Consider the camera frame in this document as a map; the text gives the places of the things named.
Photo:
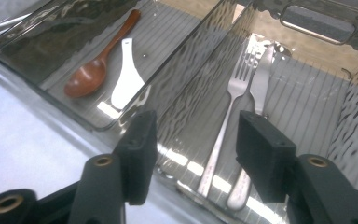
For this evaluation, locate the silver metal fork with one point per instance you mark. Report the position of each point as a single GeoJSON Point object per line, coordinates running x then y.
{"type": "Point", "coordinates": [236, 87]}

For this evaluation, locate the white table cover sheet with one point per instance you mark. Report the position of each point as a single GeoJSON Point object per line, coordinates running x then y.
{"type": "Point", "coordinates": [21, 140]}

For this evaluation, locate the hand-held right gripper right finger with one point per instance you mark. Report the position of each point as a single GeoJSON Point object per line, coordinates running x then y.
{"type": "Point", "coordinates": [264, 155]}

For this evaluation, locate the brown wooden spoon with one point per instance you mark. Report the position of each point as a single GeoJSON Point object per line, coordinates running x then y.
{"type": "Point", "coordinates": [87, 77]}

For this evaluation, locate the white ceramic spoon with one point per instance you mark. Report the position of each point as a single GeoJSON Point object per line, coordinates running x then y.
{"type": "Point", "coordinates": [127, 81]}

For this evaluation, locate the transparent grey plastic bin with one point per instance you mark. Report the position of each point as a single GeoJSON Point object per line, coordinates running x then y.
{"type": "Point", "coordinates": [307, 109]}
{"type": "Point", "coordinates": [12, 9]}
{"type": "Point", "coordinates": [167, 37]}

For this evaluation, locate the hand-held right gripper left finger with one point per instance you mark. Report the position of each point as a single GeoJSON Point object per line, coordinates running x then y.
{"type": "Point", "coordinates": [140, 155]}

